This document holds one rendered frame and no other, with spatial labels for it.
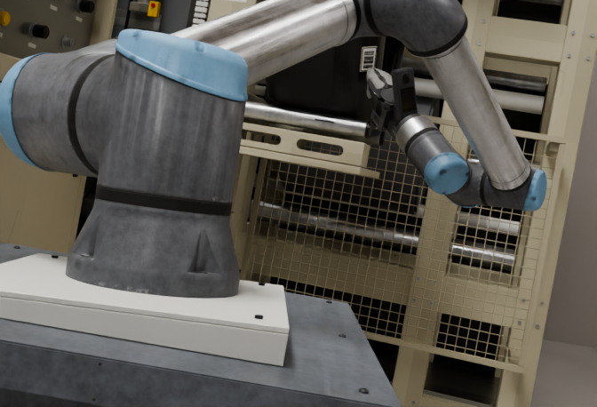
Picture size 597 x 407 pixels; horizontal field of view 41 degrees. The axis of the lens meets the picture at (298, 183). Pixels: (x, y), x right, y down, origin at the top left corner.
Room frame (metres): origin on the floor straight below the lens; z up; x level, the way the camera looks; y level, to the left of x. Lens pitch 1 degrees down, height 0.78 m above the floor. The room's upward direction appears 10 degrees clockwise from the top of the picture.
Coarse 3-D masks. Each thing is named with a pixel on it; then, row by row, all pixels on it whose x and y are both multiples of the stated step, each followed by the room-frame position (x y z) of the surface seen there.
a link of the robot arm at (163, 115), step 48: (144, 48) 0.84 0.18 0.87; (192, 48) 0.84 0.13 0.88; (96, 96) 0.87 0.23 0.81; (144, 96) 0.83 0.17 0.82; (192, 96) 0.83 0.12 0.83; (240, 96) 0.87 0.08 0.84; (96, 144) 0.88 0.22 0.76; (144, 144) 0.83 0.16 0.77; (192, 144) 0.83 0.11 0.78; (144, 192) 0.83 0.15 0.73; (192, 192) 0.84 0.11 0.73
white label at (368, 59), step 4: (364, 48) 1.90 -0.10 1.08; (368, 48) 1.91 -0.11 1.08; (372, 48) 1.91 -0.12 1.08; (376, 48) 1.92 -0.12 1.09; (364, 52) 1.91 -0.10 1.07; (368, 52) 1.91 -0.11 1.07; (372, 52) 1.92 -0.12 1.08; (376, 52) 1.92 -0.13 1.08; (364, 56) 1.91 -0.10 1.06; (368, 56) 1.92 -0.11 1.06; (372, 56) 1.92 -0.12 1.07; (364, 60) 1.92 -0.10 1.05; (368, 60) 1.92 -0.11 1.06; (372, 60) 1.93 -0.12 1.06; (364, 64) 1.92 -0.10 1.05; (368, 64) 1.93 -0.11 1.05; (372, 64) 1.93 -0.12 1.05; (360, 68) 1.92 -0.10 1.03; (364, 68) 1.93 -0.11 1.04
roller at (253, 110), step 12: (252, 108) 2.06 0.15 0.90; (264, 108) 2.05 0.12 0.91; (276, 108) 2.05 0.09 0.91; (288, 108) 2.05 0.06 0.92; (264, 120) 2.06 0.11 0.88; (276, 120) 2.05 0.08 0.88; (288, 120) 2.04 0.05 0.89; (300, 120) 2.03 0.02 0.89; (312, 120) 2.02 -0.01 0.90; (324, 120) 2.01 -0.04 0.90; (336, 120) 2.01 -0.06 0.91; (348, 120) 2.00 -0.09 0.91; (360, 120) 2.00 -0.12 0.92; (336, 132) 2.02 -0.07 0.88; (348, 132) 2.01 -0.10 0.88; (360, 132) 2.00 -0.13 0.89
